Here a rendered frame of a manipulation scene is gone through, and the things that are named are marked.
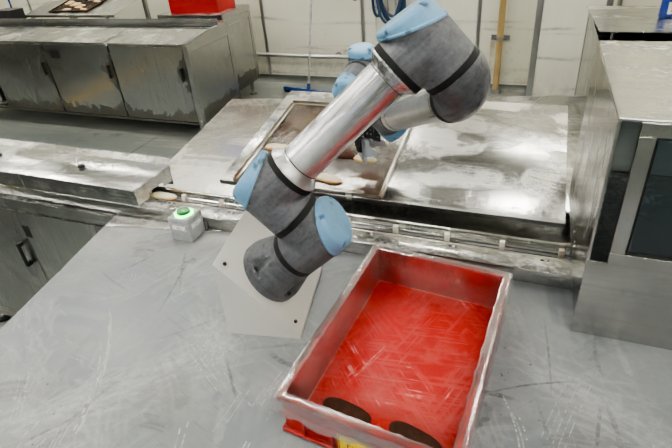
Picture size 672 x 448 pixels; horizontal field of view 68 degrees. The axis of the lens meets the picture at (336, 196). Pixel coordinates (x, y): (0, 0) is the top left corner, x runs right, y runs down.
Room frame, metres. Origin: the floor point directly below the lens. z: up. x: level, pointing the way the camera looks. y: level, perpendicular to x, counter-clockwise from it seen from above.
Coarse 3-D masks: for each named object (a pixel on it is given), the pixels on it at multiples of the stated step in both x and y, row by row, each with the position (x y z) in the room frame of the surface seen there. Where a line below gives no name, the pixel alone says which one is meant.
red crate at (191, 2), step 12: (168, 0) 4.89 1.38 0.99; (180, 0) 4.85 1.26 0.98; (192, 0) 4.81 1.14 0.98; (204, 0) 4.77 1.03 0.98; (216, 0) 4.74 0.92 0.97; (228, 0) 4.94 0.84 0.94; (180, 12) 4.86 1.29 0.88; (192, 12) 4.82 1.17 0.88; (204, 12) 4.78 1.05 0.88; (216, 12) 4.74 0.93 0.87
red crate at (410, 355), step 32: (384, 288) 0.93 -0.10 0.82; (384, 320) 0.82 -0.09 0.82; (416, 320) 0.82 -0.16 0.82; (448, 320) 0.81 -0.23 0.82; (480, 320) 0.80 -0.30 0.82; (352, 352) 0.74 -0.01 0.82; (384, 352) 0.73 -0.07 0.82; (416, 352) 0.72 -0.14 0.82; (448, 352) 0.72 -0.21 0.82; (320, 384) 0.66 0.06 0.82; (352, 384) 0.66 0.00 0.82; (384, 384) 0.65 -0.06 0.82; (416, 384) 0.65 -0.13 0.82; (448, 384) 0.64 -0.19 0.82; (384, 416) 0.58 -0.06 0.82; (416, 416) 0.58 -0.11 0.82; (448, 416) 0.57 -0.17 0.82
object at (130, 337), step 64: (128, 256) 1.16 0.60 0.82; (192, 256) 1.13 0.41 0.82; (64, 320) 0.91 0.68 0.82; (128, 320) 0.90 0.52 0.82; (192, 320) 0.88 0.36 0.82; (320, 320) 0.84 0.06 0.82; (512, 320) 0.80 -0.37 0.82; (0, 384) 0.73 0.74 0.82; (64, 384) 0.72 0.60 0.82; (128, 384) 0.71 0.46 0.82; (192, 384) 0.69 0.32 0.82; (256, 384) 0.68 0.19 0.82; (512, 384) 0.63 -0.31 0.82; (576, 384) 0.62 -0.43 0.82; (640, 384) 0.61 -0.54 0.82
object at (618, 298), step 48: (624, 48) 1.14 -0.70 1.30; (624, 96) 0.85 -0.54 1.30; (624, 144) 1.19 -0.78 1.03; (576, 192) 1.08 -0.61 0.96; (624, 192) 0.74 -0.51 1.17; (576, 240) 0.92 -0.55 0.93; (624, 240) 0.73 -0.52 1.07; (576, 288) 0.79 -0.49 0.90; (624, 288) 0.72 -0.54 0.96; (624, 336) 0.71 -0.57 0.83
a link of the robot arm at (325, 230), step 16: (304, 208) 0.85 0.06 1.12; (320, 208) 0.85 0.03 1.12; (336, 208) 0.89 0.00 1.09; (304, 224) 0.83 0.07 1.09; (320, 224) 0.83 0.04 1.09; (336, 224) 0.85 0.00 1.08; (288, 240) 0.83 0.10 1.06; (304, 240) 0.82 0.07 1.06; (320, 240) 0.82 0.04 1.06; (336, 240) 0.82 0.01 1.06; (288, 256) 0.84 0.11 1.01; (304, 256) 0.82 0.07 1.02; (320, 256) 0.82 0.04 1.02; (304, 272) 0.84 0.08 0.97
